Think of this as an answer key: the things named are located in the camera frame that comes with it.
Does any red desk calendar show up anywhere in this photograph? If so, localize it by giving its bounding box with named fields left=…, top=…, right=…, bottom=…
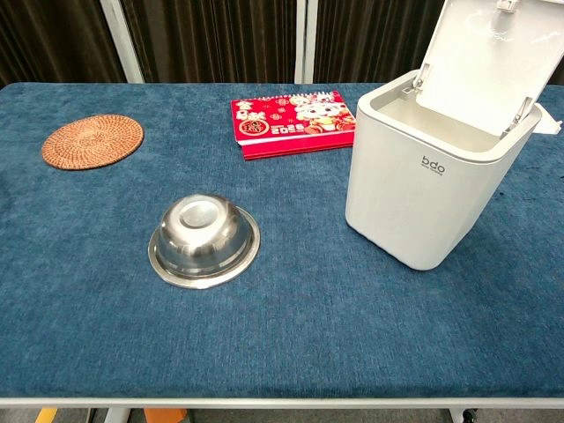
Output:
left=230, top=91, right=356, bottom=161

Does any white square box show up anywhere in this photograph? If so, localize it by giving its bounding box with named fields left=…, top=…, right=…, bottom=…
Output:
left=345, top=0, right=542, bottom=271

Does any blue tablecloth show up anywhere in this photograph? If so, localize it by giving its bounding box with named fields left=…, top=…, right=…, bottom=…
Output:
left=0, top=82, right=564, bottom=400

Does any round woven rattan coaster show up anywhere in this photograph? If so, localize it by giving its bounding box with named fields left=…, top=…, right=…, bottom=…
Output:
left=41, top=114, right=145, bottom=170

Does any stainless steel bowl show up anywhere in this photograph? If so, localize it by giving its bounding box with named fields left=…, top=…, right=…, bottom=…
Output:
left=147, top=193, right=261, bottom=290

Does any white partition post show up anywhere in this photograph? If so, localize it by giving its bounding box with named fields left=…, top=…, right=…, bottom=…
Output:
left=99, top=0, right=145, bottom=85
left=293, top=0, right=319, bottom=85

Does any dark brown curtain panel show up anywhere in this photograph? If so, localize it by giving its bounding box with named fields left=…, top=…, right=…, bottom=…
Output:
left=0, top=0, right=129, bottom=89
left=313, top=0, right=446, bottom=85
left=121, top=0, right=301, bottom=85

